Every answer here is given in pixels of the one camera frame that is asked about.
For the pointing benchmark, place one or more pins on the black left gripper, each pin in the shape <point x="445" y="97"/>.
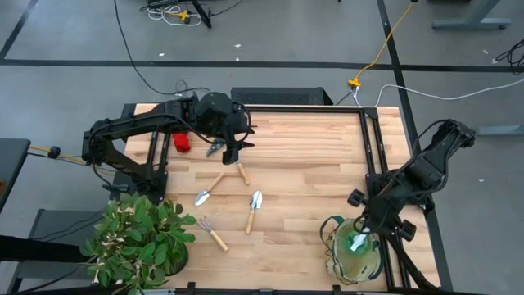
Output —
<point x="236" y="131"/>

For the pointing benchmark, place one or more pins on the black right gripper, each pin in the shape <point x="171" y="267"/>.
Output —
<point x="382" y="213"/>

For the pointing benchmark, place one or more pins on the green spray bottle white nozzle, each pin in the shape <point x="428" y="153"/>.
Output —
<point x="359" y="241"/>

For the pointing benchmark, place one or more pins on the red gardening glove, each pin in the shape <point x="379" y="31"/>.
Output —
<point x="182" y="142"/>

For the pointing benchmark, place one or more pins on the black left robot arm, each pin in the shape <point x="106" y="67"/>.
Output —
<point x="123" y="127"/>

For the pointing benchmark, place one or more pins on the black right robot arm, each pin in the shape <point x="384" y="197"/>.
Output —
<point x="430" y="164"/>

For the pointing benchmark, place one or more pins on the green transparent gardening bag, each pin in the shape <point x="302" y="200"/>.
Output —
<point x="348" y="266"/>

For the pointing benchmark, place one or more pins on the black computer tower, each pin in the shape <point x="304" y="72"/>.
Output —
<point x="278" y="96"/>

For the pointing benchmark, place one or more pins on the black floor stand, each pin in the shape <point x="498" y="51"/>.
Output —
<point x="202" y="14"/>

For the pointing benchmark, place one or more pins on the green potted plant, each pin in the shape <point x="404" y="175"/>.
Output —
<point x="135" y="237"/>

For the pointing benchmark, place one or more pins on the grey desk foot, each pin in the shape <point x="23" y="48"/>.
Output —
<point x="503" y="130"/>

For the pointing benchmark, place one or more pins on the dark grey cart shelf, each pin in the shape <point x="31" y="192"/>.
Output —
<point x="53" y="223"/>

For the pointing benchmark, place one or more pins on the grey desk leg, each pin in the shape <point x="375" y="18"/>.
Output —
<point x="471" y="24"/>

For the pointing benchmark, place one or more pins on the black side table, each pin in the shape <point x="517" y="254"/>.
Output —
<point x="12" y="164"/>

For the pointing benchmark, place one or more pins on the black aluminium table frame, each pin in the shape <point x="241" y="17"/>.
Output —
<point x="303" y="108"/>

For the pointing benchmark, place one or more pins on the silver aluminium bracket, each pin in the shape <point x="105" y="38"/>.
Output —
<point x="159" y="292"/>

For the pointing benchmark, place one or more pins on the black rig post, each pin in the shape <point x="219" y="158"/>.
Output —
<point x="32" y="248"/>

